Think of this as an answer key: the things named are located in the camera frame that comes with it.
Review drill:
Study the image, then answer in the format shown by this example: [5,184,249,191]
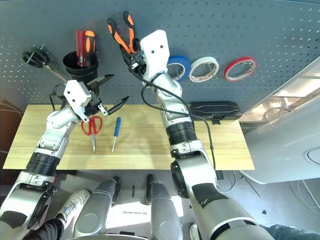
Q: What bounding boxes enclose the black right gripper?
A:
[120,37,148,77]

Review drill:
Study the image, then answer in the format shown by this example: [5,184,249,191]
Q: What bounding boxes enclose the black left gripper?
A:
[84,74,130,118]

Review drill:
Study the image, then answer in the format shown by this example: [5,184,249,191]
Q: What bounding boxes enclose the orange black needle-nose pliers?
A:
[106,11,137,55]

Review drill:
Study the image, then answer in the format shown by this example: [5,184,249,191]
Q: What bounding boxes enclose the blue handled screwdriver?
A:
[111,116,123,153]

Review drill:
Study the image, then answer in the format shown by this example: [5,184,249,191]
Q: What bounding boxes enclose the red handled scissors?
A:
[80,115,104,153]

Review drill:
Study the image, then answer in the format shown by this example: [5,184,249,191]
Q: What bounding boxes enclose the blue tape roll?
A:
[166,54,192,83]

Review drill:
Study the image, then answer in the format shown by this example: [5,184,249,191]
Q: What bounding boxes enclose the blue-grey metal pegboard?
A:
[0,0,320,118]

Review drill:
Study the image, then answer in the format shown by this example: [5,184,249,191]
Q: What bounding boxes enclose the black plastic cup holder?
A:
[62,51,99,88]

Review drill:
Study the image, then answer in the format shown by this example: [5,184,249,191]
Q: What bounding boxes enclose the white tape roll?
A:
[189,56,220,83]

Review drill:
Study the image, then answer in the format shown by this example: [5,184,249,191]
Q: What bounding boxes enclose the red tape roll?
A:
[223,56,258,82]

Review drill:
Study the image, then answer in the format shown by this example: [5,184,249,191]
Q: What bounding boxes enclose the black plastic tool case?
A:
[190,100,243,125]

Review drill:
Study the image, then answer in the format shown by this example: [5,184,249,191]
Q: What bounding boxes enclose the white perforated sneaker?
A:
[56,189,91,223]

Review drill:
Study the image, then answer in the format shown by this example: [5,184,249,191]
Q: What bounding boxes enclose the silver robot left leg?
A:
[73,176,122,238]

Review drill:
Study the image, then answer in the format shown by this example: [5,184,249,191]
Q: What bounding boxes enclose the silver robot leg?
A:
[144,173,185,240]
[73,176,122,238]

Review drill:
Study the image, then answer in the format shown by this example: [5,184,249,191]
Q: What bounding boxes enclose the silver robot right leg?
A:
[144,173,185,240]

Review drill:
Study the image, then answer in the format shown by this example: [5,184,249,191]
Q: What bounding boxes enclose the person leg in black trousers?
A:
[27,217,67,240]

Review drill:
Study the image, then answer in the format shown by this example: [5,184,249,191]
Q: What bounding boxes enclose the white grey sneaker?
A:
[189,223,201,240]

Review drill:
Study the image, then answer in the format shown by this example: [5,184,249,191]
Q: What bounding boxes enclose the person leg in blue jeans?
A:
[259,223,320,240]

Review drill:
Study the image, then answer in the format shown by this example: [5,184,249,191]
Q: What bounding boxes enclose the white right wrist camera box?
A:
[139,29,171,82]

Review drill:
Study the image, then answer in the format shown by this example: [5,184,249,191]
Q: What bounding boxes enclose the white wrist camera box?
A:
[139,29,171,82]
[63,79,92,123]

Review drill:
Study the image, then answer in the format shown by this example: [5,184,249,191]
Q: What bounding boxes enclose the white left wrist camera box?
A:
[63,79,92,123]

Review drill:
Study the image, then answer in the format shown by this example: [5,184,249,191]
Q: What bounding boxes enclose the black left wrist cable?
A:
[49,93,63,111]

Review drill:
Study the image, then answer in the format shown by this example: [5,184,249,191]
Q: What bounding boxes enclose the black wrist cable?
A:
[49,93,63,111]
[129,67,216,171]

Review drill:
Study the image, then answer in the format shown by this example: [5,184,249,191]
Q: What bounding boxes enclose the black handled scissors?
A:
[22,44,68,83]

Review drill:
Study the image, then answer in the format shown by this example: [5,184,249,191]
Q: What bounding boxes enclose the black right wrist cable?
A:
[129,67,216,171]

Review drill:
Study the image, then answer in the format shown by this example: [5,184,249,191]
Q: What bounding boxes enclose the white floor cable bundle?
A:
[291,178,320,213]

